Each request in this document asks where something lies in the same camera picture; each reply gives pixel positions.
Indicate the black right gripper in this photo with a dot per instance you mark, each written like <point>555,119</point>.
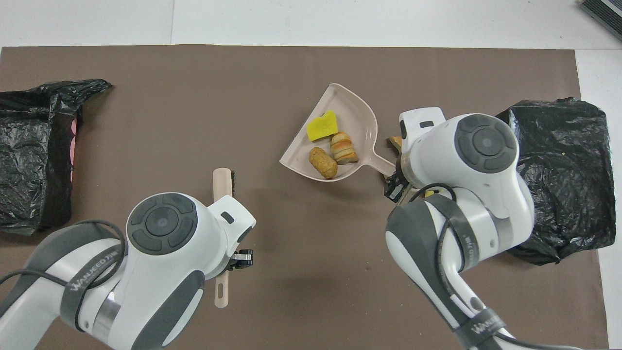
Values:
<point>406,175</point>

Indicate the striped croissant piece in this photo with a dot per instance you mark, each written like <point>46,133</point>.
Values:
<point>394,142</point>

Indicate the orange striped bread piece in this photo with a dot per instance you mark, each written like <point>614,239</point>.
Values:
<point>343,148</point>

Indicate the beige hand brush black bristles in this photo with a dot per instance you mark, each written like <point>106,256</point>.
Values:
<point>222,184</point>

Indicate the brown bread roll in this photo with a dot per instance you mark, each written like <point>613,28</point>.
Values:
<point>323,163</point>

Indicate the beige plastic dustpan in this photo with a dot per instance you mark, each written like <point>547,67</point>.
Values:
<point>357,114</point>

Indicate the large yellow sponge chunk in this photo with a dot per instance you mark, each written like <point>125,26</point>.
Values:
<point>322,127</point>

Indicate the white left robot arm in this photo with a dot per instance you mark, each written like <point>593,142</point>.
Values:
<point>160,262</point>

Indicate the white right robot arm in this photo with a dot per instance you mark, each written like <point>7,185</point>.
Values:
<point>486,165</point>

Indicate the black bag lined pink bin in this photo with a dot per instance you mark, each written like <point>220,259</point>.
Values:
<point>29,160</point>

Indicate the brown table mat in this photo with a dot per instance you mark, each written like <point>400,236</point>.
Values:
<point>194,97</point>

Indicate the dark grey ribbed object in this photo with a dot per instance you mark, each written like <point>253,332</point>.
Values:
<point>607,12</point>

